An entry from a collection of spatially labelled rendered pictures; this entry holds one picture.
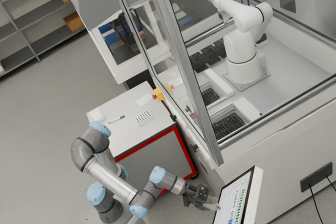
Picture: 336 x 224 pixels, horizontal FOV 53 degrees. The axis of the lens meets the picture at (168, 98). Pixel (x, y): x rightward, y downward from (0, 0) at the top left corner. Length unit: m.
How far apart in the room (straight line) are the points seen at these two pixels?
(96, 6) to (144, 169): 1.27
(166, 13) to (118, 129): 1.51
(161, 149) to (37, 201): 1.59
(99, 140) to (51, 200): 1.98
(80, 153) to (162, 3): 0.81
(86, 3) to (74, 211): 1.87
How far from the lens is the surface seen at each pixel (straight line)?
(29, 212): 3.70
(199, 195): 1.59
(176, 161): 2.75
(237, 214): 1.50
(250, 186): 1.50
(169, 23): 1.28
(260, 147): 1.99
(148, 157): 2.59
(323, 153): 2.47
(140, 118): 2.55
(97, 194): 1.99
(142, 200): 1.63
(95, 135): 1.69
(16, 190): 3.99
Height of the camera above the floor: 2.47
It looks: 40 degrees down
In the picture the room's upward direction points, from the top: 23 degrees counter-clockwise
